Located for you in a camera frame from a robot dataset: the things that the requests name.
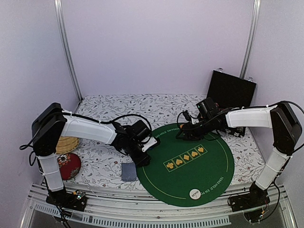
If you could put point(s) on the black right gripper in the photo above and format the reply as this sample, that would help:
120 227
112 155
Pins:
189 133

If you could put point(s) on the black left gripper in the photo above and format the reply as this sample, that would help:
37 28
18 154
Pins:
141 162

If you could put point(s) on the white dealer button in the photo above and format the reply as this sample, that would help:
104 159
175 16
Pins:
195 194

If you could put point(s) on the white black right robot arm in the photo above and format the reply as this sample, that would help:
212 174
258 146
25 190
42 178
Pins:
279 117

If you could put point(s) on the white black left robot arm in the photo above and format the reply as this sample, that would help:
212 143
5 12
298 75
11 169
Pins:
55 122

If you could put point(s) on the blue playing card deck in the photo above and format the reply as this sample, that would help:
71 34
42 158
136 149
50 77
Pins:
128 172

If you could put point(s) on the black poker chip case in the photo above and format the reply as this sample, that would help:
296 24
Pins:
230 91

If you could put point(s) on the floral white table cloth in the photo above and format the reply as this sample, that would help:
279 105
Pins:
101 164

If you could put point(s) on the round green poker mat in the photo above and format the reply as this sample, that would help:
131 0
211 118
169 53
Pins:
178 166

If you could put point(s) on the red floral round cushion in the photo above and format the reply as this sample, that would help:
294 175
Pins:
69 165

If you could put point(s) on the woven bamboo basket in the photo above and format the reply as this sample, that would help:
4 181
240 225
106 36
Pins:
66 145

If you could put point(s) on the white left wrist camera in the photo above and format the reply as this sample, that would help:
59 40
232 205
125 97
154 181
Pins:
152 142

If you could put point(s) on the right aluminium frame post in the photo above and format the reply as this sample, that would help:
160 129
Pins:
251 36

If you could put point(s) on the aluminium frame post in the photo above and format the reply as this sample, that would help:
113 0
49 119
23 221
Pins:
251 36
66 48

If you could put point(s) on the left aluminium frame post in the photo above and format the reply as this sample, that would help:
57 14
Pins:
66 48

